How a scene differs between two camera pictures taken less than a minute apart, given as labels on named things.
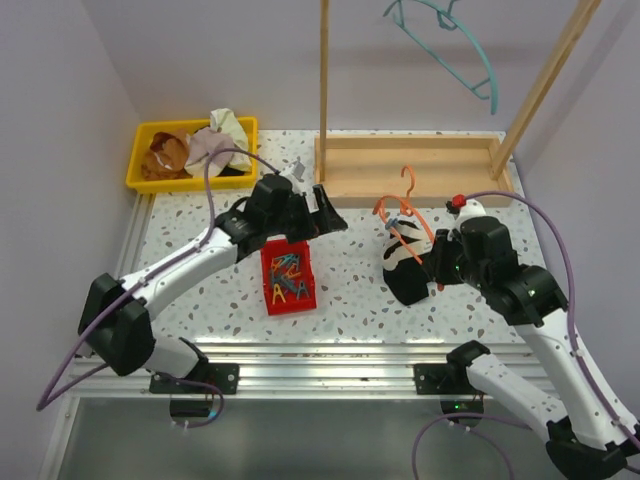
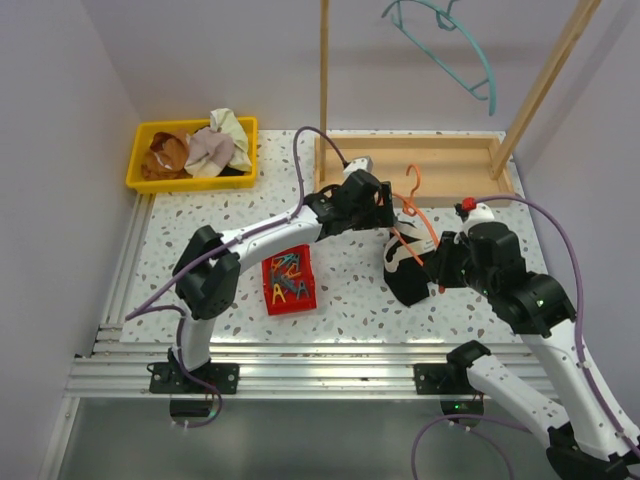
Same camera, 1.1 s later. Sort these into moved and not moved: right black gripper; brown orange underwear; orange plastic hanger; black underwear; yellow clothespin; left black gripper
Moved: orange plastic hanger; left black gripper
Not moved: yellow clothespin; black underwear; right black gripper; brown orange underwear
